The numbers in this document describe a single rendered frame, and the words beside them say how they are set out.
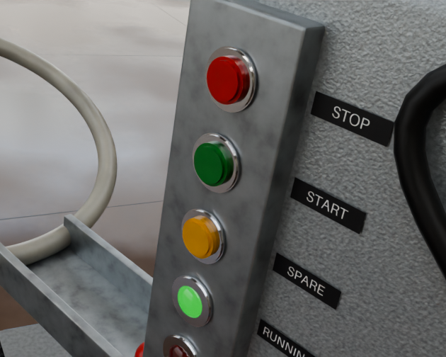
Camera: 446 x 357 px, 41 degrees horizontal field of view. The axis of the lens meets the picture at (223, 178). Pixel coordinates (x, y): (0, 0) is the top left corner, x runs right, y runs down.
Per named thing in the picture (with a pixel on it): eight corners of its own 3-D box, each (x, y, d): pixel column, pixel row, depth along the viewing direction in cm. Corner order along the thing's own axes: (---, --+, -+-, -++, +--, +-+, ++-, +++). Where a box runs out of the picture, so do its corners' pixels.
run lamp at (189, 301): (209, 319, 40) (215, 291, 39) (195, 329, 39) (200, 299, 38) (184, 301, 41) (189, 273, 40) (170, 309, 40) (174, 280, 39)
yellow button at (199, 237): (219, 261, 38) (225, 226, 36) (207, 267, 37) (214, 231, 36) (189, 241, 39) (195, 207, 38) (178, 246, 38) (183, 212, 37)
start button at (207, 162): (232, 190, 35) (240, 150, 34) (220, 195, 34) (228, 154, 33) (200, 172, 37) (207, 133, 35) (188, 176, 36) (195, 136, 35)
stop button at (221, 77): (248, 109, 33) (257, 63, 32) (236, 112, 32) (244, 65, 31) (213, 93, 34) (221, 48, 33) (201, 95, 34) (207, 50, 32)
